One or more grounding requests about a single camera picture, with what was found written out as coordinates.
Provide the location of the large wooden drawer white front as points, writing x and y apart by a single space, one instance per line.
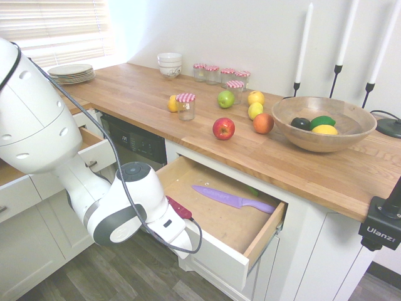
225 225

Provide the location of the white bowl with pattern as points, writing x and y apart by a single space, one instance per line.
170 72

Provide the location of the black round stand base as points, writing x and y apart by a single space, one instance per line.
390 128

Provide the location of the red apple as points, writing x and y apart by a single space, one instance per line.
223 128

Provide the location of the red wrist camera mount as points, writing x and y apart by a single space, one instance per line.
178 207

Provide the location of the dark avocado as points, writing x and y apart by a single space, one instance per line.
300 123

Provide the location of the green lime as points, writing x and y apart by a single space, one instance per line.
322 120

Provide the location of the white window blind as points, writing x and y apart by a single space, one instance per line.
62 28

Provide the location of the yellow apple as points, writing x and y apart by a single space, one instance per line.
256 97

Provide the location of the white low cabinet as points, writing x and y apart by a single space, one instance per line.
28 238

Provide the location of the white counter cabinet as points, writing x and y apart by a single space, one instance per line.
329 251

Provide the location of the purple kitchen knife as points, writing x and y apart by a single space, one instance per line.
225 197

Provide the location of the plain white bowl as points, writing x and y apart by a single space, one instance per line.
169 65
169 57

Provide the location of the orange red peach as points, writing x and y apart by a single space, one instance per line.
263 123

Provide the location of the green sheathed paring knife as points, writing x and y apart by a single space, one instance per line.
253 191

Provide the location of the black Ulanzi camera clamp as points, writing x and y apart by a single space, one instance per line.
380 225

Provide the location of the large wooden bowl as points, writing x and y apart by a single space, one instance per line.
326 138

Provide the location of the black steel dishwasher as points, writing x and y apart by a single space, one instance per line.
144 147

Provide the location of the stack of white plates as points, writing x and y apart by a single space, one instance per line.
72 72

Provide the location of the small white wooden drawer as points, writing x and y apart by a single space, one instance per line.
97 153

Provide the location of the orange yellow lemon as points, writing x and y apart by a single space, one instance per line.
171 104

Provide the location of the glass jar red checked lid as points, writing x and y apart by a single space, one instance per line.
199 73
212 76
185 108
235 92
243 78
227 78

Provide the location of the green apple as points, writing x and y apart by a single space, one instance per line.
225 99

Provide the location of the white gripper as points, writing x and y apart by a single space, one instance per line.
183 247

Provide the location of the black candle holder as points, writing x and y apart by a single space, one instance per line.
296 88
336 75
369 89

